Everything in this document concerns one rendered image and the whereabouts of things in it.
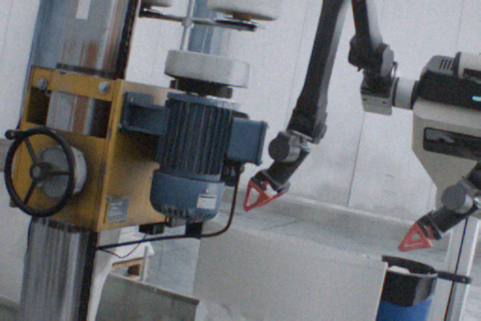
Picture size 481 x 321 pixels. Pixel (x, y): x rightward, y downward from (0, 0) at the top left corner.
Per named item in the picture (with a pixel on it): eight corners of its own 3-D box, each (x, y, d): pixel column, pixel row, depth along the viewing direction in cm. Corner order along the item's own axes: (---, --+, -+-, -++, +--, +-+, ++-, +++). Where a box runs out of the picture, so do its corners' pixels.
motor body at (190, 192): (229, 221, 172) (250, 105, 170) (199, 225, 157) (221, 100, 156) (167, 206, 176) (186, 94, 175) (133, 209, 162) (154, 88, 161)
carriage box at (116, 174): (171, 222, 190) (193, 92, 188) (97, 234, 157) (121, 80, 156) (86, 200, 197) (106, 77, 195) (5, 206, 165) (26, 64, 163)
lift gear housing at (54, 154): (84, 202, 160) (91, 148, 159) (69, 203, 154) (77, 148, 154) (43, 191, 163) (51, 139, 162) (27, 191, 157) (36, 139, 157)
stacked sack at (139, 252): (156, 260, 561) (159, 239, 560) (108, 271, 498) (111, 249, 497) (106, 246, 574) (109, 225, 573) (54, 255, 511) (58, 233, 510)
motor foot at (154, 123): (182, 142, 169) (190, 101, 169) (157, 141, 158) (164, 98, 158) (145, 134, 172) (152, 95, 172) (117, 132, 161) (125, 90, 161)
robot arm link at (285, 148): (329, 124, 194) (299, 112, 198) (310, 119, 184) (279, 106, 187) (310, 170, 196) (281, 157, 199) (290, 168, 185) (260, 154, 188)
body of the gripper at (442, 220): (420, 219, 181) (446, 201, 179) (426, 213, 191) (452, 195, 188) (435, 242, 180) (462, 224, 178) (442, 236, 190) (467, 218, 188)
